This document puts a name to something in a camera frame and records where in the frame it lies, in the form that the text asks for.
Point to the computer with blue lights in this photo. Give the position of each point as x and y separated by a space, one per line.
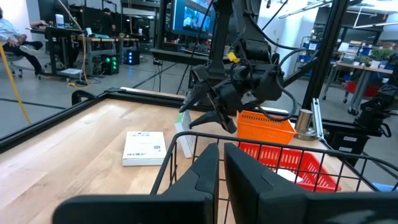
133 57

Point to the white product box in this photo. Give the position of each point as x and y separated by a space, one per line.
143 149
186 140

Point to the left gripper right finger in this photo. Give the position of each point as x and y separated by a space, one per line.
248 193

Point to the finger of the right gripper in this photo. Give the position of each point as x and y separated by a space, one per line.
199 93
214 116

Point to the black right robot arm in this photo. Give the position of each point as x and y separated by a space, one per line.
248 31

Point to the wooden desk with plants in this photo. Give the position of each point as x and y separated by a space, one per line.
363 67

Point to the computer with green lights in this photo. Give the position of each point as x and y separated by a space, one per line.
110 63

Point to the black office desk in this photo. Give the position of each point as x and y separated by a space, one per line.
54 31

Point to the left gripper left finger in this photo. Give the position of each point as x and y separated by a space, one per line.
199 199

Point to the person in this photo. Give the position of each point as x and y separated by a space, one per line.
107 21
12 37

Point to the orange plastic slotted basket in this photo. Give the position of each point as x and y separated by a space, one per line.
264 130

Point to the silver metal cylinder stand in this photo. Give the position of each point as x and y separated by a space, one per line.
304 121

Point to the large wall monitor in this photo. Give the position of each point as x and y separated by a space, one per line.
192 18

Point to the red plastic slotted basket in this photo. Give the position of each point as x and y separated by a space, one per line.
311 168

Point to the black device on stand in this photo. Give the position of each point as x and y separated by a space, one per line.
374 109

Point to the black aluminium table frame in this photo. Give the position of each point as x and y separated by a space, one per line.
46 123

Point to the red storage bin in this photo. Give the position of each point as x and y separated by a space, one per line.
370 90

